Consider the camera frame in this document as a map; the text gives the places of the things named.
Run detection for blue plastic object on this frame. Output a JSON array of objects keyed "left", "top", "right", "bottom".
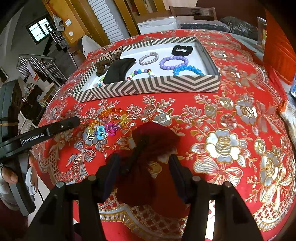
[{"left": 290, "top": 75, "right": 296, "bottom": 100}]

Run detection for black plastic bag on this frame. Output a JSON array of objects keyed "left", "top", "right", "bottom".
[{"left": 220, "top": 16, "right": 258, "bottom": 40}]

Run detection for white storage box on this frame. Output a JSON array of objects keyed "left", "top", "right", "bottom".
[{"left": 137, "top": 16, "right": 178, "bottom": 35}]

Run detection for leopard print bow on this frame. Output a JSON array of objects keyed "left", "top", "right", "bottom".
[{"left": 95, "top": 46, "right": 123, "bottom": 77}]

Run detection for white ironing board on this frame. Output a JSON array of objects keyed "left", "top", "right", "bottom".
[{"left": 81, "top": 35, "right": 101, "bottom": 58}]

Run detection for purple bead bracelet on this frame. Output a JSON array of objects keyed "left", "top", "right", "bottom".
[{"left": 158, "top": 55, "right": 189, "bottom": 71}]

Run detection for white crumpled cloth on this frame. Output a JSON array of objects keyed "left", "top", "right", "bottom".
[{"left": 277, "top": 100, "right": 296, "bottom": 145}]

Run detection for dark red scrunchie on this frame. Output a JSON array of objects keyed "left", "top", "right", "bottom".
[{"left": 105, "top": 122, "right": 180, "bottom": 206}]

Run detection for wooden chair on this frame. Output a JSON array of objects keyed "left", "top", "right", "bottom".
[{"left": 169, "top": 6, "right": 217, "bottom": 20}]

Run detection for orange knitted sleeve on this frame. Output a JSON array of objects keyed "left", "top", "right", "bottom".
[{"left": 263, "top": 11, "right": 295, "bottom": 85}]

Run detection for window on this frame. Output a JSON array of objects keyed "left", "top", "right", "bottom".
[{"left": 26, "top": 14, "right": 53, "bottom": 44}]

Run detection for black hair clip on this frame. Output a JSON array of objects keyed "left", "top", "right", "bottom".
[{"left": 103, "top": 58, "right": 136, "bottom": 84}]

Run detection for silver rhinestone bangle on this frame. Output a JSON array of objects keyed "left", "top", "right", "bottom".
[{"left": 138, "top": 52, "right": 159, "bottom": 66}]

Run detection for red gold floral tablecloth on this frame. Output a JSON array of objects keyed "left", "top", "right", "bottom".
[{"left": 33, "top": 30, "right": 295, "bottom": 240}]

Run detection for colourful plastic chain bracelet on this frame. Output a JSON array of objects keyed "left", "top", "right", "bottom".
[{"left": 86, "top": 107, "right": 130, "bottom": 141}]

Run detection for left hand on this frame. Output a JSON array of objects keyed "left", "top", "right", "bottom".
[{"left": 1, "top": 153, "right": 38, "bottom": 210}]

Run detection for metal stair railing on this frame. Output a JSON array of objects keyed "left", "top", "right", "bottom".
[{"left": 16, "top": 54, "right": 67, "bottom": 87}]

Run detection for multicolour bead bracelet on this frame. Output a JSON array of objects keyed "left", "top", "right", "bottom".
[{"left": 125, "top": 68, "right": 155, "bottom": 80}]

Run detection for striped white jewelry box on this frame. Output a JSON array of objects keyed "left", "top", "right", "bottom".
[{"left": 73, "top": 37, "right": 220, "bottom": 102}]

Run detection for black scrunchie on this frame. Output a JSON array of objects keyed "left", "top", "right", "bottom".
[{"left": 171, "top": 45, "right": 193, "bottom": 57}]

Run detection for blue bead bracelet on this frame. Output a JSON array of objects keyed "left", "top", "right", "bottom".
[{"left": 172, "top": 64, "right": 205, "bottom": 76}]

